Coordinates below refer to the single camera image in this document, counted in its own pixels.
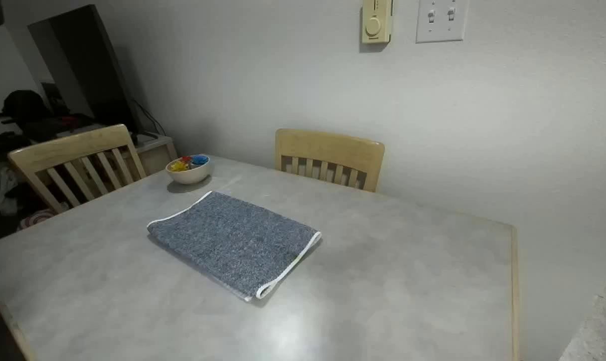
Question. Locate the blue-grey towel with white trim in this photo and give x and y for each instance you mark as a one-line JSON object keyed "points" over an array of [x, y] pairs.
{"points": [[233, 241]]}

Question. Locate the light wooden short-slat chair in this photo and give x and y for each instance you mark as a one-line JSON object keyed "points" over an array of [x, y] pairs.
{"points": [[330, 148]]}

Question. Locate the cream ceramic bowl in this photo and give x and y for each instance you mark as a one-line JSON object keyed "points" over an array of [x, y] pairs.
{"points": [[192, 176]]}

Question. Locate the red flower decoration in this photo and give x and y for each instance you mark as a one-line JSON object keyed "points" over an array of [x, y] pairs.
{"points": [[186, 158]]}

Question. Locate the yellow flower decoration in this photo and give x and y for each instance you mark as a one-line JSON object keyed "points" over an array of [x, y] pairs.
{"points": [[177, 165]]}

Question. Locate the small white cabinet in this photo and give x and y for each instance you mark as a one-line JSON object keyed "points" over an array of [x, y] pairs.
{"points": [[157, 156]]}

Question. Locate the light wooden tall-slat chair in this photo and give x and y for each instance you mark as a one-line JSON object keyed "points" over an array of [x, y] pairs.
{"points": [[69, 148]]}

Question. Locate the black rounded bag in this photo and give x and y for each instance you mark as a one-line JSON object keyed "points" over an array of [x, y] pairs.
{"points": [[23, 105]]}

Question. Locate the speckled grey countertop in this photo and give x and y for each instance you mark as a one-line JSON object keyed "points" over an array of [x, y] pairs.
{"points": [[601, 327]]}

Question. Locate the beige wall dimmer control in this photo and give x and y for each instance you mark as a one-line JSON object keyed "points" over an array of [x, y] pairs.
{"points": [[375, 22]]}

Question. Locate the white wall switch plate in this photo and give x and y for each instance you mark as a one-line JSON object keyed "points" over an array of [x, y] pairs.
{"points": [[442, 20]]}

